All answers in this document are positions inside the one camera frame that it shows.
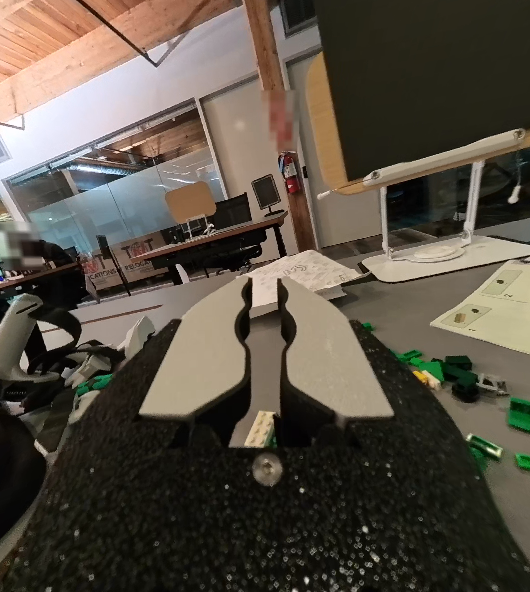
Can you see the pile of green bricks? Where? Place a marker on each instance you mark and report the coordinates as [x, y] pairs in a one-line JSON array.
[[528, 414]]

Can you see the small black monitor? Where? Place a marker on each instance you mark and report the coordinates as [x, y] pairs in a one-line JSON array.
[[265, 192]]

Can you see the printed cardboard box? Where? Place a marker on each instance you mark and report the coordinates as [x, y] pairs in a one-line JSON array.
[[135, 259]]

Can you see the wooden-backed screen on stand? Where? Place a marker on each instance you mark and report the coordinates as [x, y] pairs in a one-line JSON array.
[[190, 201]]

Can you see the brown office desk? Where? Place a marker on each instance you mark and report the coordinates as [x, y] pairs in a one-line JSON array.
[[228, 236], [15, 280]]

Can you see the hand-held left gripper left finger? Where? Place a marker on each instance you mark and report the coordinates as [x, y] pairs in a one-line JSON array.
[[200, 360]]

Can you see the green plastic parts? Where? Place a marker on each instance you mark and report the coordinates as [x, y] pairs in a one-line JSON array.
[[94, 383]]

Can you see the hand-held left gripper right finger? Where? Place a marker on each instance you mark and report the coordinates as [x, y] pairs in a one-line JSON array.
[[334, 365]]

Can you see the wooden post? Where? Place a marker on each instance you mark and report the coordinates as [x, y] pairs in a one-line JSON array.
[[274, 55]]

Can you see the yellow brick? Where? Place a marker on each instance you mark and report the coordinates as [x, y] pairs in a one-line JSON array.
[[421, 375]]

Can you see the white plastic part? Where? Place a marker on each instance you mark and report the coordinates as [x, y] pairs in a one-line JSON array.
[[140, 333]]

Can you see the black office chair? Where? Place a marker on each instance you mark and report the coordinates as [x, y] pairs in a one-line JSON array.
[[232, 210]]

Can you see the white printed paper bag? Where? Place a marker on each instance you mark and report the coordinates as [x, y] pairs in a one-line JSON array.
[[311, 273]]

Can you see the small white brick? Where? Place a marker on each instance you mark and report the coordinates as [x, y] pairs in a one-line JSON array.
[[433, 382]]

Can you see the white desk lamp board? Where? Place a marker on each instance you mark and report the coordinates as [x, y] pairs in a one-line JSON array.
[[431, 69]]

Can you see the high vent grille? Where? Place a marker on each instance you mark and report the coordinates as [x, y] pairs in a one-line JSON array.
[[299, 16]]

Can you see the red fire extinguisher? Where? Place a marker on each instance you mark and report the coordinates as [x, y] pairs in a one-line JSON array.
[[292, 178]]

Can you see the white studded brick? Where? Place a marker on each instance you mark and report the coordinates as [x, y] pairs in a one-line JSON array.
[[260, 428]]

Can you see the grey desk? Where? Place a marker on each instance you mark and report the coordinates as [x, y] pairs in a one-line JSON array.
[[385, 314]]

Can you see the pale green instruction booklet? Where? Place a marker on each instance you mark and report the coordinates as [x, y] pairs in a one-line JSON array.
[[514, 300]]

